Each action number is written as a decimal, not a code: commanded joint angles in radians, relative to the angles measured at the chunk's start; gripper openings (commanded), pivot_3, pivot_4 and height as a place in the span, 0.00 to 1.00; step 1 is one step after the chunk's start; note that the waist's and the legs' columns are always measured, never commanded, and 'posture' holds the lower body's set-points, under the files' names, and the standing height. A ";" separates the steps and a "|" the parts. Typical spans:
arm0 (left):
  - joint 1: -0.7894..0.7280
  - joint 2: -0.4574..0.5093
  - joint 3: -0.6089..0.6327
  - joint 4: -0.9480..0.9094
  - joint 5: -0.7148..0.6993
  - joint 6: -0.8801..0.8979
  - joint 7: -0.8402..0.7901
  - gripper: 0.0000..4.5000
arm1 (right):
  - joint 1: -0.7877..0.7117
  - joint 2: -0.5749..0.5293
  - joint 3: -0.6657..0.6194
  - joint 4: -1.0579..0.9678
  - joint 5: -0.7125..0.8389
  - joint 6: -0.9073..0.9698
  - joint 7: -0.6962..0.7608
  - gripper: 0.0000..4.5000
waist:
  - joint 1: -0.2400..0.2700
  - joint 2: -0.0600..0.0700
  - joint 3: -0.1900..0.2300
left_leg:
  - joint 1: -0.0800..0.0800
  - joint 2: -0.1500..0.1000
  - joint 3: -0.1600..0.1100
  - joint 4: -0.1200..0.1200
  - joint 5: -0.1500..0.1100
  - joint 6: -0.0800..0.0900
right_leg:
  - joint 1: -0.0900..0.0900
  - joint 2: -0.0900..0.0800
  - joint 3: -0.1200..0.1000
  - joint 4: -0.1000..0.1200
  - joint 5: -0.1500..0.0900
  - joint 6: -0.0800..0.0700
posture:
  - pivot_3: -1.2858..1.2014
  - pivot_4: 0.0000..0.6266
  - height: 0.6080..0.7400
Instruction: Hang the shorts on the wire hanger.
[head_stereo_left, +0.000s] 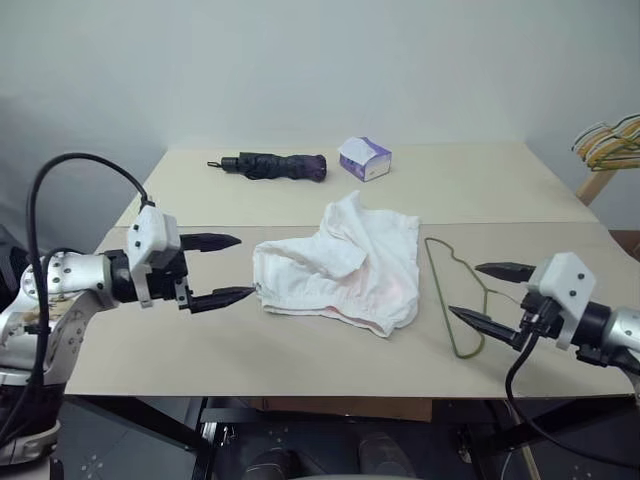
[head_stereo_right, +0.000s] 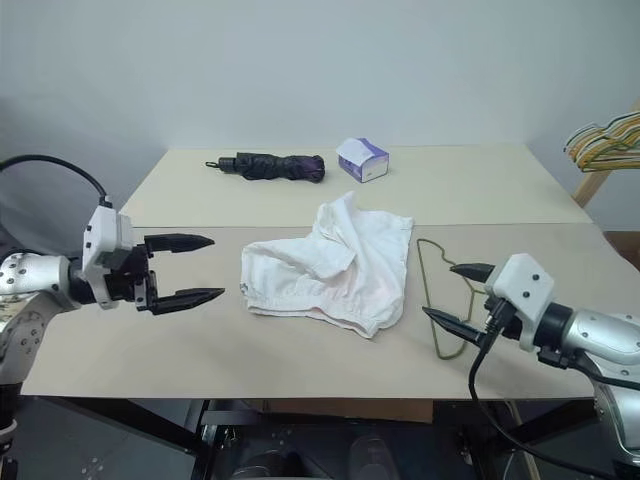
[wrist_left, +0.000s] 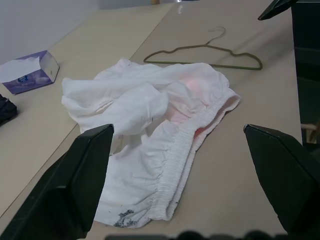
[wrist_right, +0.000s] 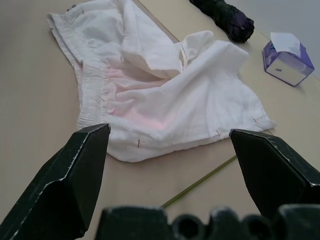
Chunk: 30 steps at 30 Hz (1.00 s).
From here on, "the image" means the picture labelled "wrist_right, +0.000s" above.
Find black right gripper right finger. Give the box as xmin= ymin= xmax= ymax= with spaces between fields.
xmin=229 ymin=128 xmax=320 ymax=219

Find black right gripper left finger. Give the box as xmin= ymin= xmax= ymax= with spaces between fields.
xmin=0 ymin=123 xmax=112 ymax=240

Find white cloth shorts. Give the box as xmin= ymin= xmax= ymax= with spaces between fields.
xmin=46 ymin=0 xmax=277 ymax=163

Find purple tissue box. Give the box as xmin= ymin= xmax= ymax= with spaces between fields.
xmin=261 ymin=31 xmax=315 ymax=88

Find black folded umbrella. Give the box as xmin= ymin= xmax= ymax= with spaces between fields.
xmin=188 ymin=0 xmax=255 ymax=44

